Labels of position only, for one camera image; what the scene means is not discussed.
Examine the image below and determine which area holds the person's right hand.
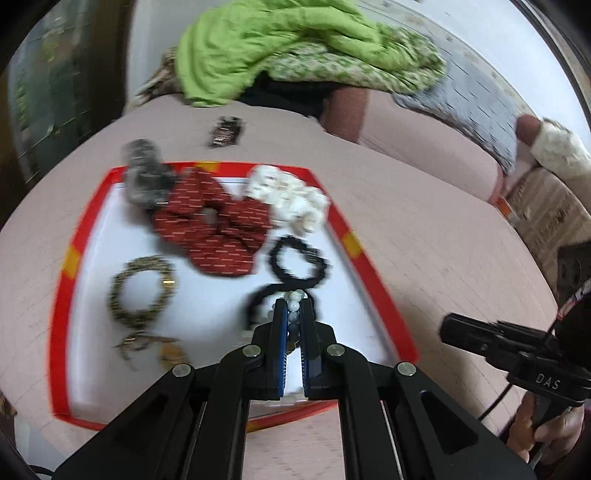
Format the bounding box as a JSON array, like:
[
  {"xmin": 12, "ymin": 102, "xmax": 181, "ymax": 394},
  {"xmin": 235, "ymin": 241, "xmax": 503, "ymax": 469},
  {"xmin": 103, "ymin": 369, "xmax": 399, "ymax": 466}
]
[{"xmin": 508, "ymin": 396, "xmax": 586, "ymax": 464}]

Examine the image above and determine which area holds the pale bead bracelet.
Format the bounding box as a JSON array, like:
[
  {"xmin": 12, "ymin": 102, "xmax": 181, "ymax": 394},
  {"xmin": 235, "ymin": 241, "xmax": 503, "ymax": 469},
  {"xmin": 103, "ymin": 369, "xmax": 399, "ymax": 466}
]
[{"xmin": 283, "ymin": 288, "xmax": 308, "ymax": 358}]

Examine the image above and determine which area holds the leopard print cloth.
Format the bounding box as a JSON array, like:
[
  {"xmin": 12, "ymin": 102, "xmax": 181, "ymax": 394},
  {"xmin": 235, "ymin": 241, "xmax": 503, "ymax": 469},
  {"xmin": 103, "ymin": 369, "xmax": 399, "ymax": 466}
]
[{"xmin": 134, "ymin": 48, "xmax": 185, "ymax": 109}]

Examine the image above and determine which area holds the black cable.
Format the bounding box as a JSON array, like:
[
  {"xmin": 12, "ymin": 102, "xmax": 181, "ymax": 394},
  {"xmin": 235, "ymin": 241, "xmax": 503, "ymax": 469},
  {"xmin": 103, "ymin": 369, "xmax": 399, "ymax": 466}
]
[{"xmin": 478, "ymin": 383, "xmax": 514, "ymax": 420}]

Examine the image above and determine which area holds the red box with white inside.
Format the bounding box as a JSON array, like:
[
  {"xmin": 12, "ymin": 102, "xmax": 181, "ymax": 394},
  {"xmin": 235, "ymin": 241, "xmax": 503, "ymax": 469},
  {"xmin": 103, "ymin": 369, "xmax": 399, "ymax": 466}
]
[{"xmin": 48, "ymin": 161, "xmax": 419, "ymax": 432}]

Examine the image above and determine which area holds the grey scrunchie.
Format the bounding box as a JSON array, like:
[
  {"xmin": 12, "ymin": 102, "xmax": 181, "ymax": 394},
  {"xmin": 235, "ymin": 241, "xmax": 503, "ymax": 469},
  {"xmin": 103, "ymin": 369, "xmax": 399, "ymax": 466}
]
[{"xmin": 121, "ymin": 138, "xmax": 178, "ymax": 208}]

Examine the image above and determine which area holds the green and white patterned blanket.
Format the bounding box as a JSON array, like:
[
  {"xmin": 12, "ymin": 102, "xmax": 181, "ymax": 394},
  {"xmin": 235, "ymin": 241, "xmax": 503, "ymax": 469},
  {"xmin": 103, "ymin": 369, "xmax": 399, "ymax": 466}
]
[{"xmin": 265, "ymin": 25, "xmax": 446, "ymax": 90}]

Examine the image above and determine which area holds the white patterned cloth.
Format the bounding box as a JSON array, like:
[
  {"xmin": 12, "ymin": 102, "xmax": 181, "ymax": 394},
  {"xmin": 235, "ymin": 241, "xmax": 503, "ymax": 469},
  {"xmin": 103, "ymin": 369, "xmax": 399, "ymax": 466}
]
[{"xmin": 529, "ymin": 119, "xmax": 591, "ymax": 185}]

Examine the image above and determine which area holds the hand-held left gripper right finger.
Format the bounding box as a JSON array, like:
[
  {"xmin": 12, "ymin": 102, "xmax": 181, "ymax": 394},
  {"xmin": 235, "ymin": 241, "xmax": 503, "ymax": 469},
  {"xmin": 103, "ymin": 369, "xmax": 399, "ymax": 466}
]
[{"xmin": 300, "ymin": 299, "xmax": 536, "ymax": 480}]

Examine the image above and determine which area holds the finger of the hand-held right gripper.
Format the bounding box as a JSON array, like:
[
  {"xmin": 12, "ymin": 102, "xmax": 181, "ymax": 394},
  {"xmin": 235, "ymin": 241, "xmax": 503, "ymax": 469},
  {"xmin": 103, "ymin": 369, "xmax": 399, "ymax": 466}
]
[{"xmin": 440, "ymin": 313, "xmax": 513, "ymax": 360}]

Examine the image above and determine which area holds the pink pillow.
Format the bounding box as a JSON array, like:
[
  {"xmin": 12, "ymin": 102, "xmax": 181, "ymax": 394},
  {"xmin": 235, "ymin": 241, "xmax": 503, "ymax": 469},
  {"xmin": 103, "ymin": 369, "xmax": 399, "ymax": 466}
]
[{"xmin": 321, "ymin": 85, "xmax": 504, "ymax": 204}]

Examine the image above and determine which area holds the dark wooden furniture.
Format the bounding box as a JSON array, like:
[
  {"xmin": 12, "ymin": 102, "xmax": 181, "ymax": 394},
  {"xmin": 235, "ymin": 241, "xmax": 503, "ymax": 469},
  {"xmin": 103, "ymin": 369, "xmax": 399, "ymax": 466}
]
[{"xmin": 0, "ymin": 0, "xmax": 134, "ymax": 217}]

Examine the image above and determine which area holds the gold jewelry piece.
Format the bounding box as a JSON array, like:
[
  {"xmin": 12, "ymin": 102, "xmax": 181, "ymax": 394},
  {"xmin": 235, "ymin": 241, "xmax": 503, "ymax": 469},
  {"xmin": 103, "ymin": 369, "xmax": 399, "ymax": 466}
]
[{"xmin": 113, "ymin": 335, "xmax": 190, "ymax": 370}]

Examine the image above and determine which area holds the gold beaded hair tie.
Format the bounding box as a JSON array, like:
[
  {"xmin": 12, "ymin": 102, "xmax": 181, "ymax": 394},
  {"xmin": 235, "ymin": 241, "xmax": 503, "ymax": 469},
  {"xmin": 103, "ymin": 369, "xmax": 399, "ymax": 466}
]
[{"xmin": 108, "ymin": 255, "xmax": 178, "ymax": 328}]

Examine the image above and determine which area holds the brown cushion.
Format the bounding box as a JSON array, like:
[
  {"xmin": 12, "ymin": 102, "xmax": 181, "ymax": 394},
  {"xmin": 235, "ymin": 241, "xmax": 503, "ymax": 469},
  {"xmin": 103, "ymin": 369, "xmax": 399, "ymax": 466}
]
[{"xmin": 515, "ymin": 114, "xmax": 543, "ymax": 144}]

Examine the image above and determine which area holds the grey quilted pillow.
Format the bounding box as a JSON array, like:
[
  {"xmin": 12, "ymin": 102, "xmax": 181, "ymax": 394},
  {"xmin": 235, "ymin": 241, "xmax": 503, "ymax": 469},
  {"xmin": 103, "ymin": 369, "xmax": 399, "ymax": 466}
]
[{"xmin": 392, "ymin": 32, "xmax": 532, "ymax": 174}]

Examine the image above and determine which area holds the black hair tie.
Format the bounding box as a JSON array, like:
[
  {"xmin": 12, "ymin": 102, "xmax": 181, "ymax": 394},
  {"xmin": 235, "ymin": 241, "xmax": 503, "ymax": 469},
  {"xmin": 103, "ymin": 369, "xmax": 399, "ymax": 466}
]
[
  {"xmin": 269, "ymin": 235, "xmax": 331, "ymax": 287},
  {"xmin": 242, "ymin": 284, "xmax": 321, "ymax": 330}
]

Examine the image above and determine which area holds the white dotted scrunchie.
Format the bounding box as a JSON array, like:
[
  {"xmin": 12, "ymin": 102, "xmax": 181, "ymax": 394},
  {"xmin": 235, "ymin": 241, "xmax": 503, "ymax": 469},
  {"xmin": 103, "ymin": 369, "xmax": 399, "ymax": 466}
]
[{"xmin": 245, "ymin": 165, "xmax": 329, "ymax": 236}]

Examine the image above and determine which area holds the red polka dot scrunchie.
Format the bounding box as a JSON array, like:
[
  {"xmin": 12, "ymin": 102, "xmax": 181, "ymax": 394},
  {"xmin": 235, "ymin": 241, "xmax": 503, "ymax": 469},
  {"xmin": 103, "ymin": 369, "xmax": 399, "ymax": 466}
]
[{"xmin": 152, "ymin": 171, "xmax": 271, "ymax": 278}]

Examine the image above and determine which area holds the green quilt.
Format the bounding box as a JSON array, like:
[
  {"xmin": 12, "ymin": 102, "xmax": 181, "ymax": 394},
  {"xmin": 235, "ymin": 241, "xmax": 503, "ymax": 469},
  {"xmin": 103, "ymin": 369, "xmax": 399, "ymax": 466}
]
[{"xmin": 178, "ymin": 0, "xmax": 416, "ymax": 108}]

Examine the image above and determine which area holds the striped floral cushion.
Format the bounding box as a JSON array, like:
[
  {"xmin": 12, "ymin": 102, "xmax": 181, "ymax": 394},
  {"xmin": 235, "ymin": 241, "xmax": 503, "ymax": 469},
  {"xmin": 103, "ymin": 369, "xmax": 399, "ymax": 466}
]
[{"xmin": 508, "ymin": 166, "xmax": 591, "ymax": 296}]

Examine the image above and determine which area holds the black hair claw clip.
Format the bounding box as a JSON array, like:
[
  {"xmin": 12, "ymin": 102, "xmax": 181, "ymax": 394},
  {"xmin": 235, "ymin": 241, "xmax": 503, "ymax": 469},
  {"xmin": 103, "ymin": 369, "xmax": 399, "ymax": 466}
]
[{"xmin": 208, "ymin": 116, "xmax": 245, "ymax": 148}]

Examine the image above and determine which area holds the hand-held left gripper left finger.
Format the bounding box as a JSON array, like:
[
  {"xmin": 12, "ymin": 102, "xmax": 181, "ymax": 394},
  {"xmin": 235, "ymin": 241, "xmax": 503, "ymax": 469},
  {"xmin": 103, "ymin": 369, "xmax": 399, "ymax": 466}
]
[{"xmin": 53, "ymin": 298, "xmax": 288, "ymax": 480}]

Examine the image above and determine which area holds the black cloth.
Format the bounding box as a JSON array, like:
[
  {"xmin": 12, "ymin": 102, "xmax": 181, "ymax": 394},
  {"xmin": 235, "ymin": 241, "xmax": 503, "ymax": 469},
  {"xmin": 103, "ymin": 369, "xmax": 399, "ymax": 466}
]
[{"xmin": 238, "ymin": 76, "xmax": 338, "ymax": 118}]

